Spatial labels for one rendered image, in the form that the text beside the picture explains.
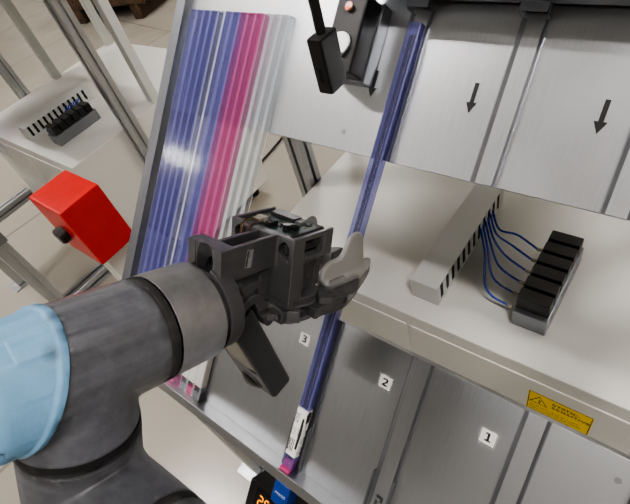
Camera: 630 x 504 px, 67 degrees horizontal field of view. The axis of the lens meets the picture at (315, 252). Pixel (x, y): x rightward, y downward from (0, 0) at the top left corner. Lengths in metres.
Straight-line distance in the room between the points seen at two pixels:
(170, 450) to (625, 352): 1.22
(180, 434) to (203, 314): 1.27
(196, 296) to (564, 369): 0.57
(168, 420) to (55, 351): 1.35
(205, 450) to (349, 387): 1.02
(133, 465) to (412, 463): 0.29
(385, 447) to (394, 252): 0.44
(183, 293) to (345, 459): 0.32
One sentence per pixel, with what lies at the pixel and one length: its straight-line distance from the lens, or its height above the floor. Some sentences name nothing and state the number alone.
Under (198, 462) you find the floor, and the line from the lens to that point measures 1.52.
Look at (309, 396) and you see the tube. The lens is 0.56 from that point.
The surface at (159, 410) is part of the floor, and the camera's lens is 1.66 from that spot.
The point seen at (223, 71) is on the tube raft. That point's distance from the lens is 0.67.
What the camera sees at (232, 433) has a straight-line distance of 0.65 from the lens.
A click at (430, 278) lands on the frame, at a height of 0.66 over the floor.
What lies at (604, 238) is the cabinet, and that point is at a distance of 0.93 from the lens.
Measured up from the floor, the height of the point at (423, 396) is 0.83.
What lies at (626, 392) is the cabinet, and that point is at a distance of 0.77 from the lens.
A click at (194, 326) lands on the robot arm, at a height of 1.05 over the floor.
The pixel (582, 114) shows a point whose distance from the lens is 0.47.
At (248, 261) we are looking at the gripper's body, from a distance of 0.36.
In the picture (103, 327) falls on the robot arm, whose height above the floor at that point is 1.10.
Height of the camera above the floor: 1.29
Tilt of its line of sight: 46 degrees down
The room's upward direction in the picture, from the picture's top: 20 degrees counter-clockwise
